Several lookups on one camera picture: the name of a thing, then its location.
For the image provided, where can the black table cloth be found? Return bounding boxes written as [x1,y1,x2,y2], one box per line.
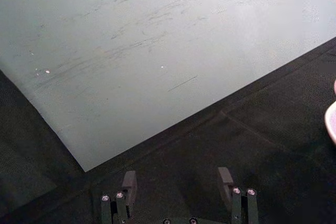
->
[0,36,336,224]

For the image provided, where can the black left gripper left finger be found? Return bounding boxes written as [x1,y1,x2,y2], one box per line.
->
[100,170,138,224]

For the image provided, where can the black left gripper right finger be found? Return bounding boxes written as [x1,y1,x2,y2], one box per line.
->
[217,166,257,224]

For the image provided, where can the plain pale wall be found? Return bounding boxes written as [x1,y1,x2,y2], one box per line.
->
[0,0,336,173]

